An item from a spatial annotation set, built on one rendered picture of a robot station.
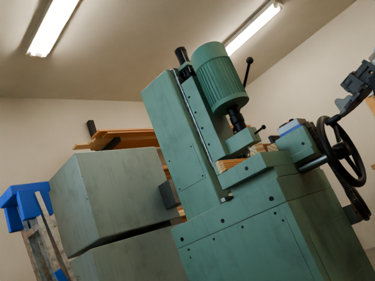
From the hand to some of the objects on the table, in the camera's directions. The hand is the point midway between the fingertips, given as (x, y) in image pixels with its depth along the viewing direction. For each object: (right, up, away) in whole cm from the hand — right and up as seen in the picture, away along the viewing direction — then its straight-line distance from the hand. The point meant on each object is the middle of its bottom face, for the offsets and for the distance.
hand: (341, 117), depth 128 cm
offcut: (-29, -14, +4) cm, 32 cm away
